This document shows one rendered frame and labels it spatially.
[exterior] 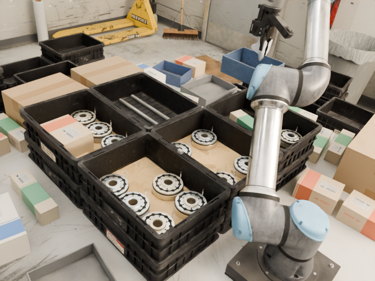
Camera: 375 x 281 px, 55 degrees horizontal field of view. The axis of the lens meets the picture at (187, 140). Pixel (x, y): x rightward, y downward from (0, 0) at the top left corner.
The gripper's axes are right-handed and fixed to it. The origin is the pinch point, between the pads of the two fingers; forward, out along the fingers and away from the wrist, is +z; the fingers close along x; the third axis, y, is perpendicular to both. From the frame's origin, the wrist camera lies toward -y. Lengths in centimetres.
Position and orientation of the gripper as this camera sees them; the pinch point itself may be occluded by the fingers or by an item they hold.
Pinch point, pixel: (262, 58)
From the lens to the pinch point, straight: 154.1
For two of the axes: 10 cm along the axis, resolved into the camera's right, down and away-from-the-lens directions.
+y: -7.3, -4.6, 5.1
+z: -1.6, 8.4, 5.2
